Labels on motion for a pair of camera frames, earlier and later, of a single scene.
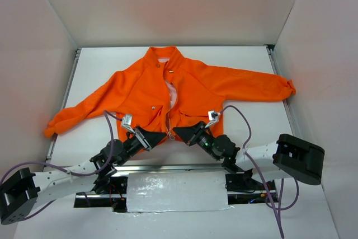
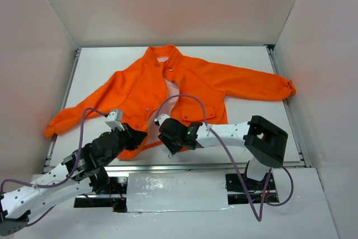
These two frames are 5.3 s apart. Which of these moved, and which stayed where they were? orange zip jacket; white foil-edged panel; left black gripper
Moved: left black gripper
Stayed: white foil-edged panel; orange zip jacket
